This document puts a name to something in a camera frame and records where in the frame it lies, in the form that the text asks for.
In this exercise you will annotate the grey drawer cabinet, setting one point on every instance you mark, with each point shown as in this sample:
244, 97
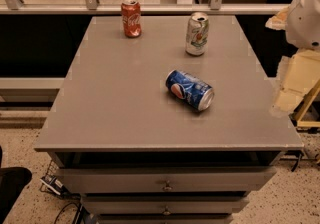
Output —
114, 111

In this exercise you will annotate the white green 7up can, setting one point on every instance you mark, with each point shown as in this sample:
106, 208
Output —
197, 34

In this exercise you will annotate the wire basket with box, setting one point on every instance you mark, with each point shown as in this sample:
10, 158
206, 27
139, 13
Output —
50, 181

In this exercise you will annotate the yellow metal frame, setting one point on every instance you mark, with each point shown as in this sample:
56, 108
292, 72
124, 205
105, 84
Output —
308, 100

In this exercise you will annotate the bottom grey drawer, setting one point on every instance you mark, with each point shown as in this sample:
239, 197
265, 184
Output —
172, 219

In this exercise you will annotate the black chair seat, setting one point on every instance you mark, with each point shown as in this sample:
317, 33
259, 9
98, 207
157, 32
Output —
12, 182

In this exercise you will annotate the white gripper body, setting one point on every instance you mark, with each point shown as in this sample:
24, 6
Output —
305, 18

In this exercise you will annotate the middle grey drawer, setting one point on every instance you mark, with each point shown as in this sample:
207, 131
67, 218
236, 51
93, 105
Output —
165, 205

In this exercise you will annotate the top grey drawer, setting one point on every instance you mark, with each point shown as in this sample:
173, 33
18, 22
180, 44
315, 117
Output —
152, 180

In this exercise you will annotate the blue pepsi can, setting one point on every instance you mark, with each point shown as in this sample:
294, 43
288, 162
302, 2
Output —
190, 89

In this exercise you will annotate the red coca-cola can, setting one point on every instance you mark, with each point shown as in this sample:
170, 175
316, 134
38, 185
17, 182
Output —
131, 13

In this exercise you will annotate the grey drawer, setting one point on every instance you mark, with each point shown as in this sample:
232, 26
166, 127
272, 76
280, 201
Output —
152, 180
172, 219
165, 205

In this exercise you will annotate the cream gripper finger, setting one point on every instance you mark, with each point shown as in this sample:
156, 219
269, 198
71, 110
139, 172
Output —
297, 76
278, 21

